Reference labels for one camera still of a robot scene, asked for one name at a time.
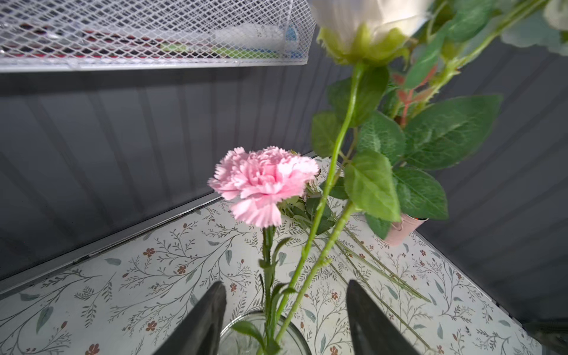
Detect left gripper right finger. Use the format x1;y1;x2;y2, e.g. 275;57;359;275
346;280;419;355

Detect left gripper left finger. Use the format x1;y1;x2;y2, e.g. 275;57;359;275
155;281;227;355

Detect pink carnation stem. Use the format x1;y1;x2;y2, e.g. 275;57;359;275
208;146;319;346

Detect clear glass vase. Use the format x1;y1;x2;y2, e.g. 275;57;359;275
217;312;312;355

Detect floral patterned table mat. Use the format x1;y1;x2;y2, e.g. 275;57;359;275
0;154;544;355

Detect pink pen cup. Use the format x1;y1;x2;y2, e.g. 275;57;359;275
384;214;428;246

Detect white rose stem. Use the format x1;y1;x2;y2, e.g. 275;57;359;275
266;1;448;354

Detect light blue flower stem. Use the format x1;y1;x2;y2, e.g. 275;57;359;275
274;0;568;347

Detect white wire mesh basket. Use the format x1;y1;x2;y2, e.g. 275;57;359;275
1;1;316;72

